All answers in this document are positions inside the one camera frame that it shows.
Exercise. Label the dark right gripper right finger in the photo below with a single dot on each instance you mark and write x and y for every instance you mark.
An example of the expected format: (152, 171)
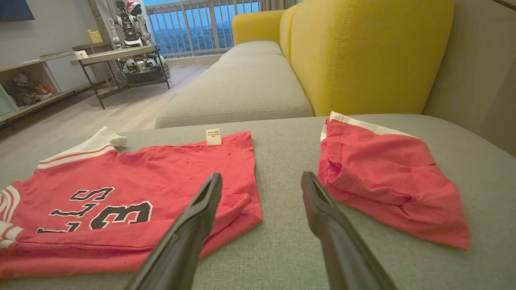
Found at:
(338, 249)

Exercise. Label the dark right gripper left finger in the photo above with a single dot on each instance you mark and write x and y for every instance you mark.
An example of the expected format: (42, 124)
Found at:
(189, 237)

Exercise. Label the red Bulls 23 jersey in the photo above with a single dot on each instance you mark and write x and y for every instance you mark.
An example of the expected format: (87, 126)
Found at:
(161, 173)

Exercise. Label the red shorts with white stripe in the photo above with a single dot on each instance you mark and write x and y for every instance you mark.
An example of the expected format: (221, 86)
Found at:
(383, 169)

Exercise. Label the large grey sofa ottoman cushion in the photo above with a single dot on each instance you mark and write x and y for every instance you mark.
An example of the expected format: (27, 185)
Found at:
(282, 249)

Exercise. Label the grey metal-legged side table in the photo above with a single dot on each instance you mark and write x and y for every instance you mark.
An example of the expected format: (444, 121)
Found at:
(113, 54)

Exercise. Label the yellow sofa backrest cushion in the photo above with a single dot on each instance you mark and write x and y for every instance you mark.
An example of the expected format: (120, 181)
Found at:
(363, 52)

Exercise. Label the white low media cabinet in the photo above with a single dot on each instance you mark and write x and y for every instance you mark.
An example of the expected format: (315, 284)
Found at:
(64, 74)

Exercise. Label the white wheeled robot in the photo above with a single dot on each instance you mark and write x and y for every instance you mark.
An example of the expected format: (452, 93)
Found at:
(133, 36)

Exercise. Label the small white cup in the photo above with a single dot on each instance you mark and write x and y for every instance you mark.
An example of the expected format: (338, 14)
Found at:
(81, 54)

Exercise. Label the white balcony railing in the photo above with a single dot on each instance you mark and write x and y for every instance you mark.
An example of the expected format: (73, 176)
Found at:
(213, 24)

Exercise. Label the clutter pile in cabinet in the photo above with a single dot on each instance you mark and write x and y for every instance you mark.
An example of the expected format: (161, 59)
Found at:
(28, 88)

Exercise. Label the yellow sofa armrest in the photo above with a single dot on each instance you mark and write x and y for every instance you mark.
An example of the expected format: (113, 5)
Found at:
(254, 26)

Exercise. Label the small yellow box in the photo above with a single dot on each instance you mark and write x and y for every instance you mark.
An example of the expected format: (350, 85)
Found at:
(95, 36)

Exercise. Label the grey sofa backrest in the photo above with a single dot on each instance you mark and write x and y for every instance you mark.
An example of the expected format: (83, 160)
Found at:
(475, 72)

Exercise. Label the beige curtain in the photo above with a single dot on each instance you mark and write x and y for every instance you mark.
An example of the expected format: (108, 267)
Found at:
(278, 5)

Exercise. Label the dark wall television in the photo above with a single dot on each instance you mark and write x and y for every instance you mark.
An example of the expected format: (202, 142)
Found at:
(14, 8)

